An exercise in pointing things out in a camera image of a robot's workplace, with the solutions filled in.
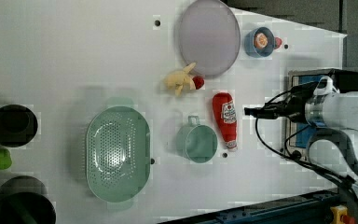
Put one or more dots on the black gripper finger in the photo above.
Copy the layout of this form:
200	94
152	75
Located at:
260	113

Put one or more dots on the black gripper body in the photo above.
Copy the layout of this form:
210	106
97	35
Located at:
293	106

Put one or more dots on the red plush ketchup bottle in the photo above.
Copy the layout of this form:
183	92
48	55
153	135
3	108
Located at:
225	116

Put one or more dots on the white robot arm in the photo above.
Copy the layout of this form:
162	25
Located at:
332	151

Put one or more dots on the green oval strainer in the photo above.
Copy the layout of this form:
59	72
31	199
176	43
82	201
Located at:
118	147

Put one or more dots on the black toaster oven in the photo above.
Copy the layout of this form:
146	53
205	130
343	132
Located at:
297	135

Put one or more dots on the red plush fruit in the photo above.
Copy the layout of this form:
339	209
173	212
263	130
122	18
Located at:
278	42

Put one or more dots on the green metal pot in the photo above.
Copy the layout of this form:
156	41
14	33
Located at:
196	141

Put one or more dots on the red plush strawberry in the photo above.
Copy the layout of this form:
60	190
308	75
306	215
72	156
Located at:
198	81

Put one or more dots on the blue bowl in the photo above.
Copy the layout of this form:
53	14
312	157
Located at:
251	50

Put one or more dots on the orange slice toy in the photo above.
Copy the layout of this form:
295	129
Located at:
260	41

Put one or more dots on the yellow plush banana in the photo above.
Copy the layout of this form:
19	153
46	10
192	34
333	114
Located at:
178	79

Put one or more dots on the grey oval plate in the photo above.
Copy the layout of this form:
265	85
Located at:
209	36

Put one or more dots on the yellow red emergency button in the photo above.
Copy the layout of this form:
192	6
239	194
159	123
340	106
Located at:
341	216

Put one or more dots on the black cylinder cup upper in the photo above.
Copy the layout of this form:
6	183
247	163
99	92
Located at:
18	125

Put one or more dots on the black cylinder cup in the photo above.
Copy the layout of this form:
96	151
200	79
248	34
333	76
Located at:
23	200
18	125

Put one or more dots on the black cylinder cup lower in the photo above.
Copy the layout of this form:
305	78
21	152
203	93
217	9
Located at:
23	200

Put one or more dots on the green plastic object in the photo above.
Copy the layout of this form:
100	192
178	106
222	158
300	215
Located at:
5	159

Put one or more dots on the blue aluminium frame rail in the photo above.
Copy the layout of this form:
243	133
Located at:
310	208

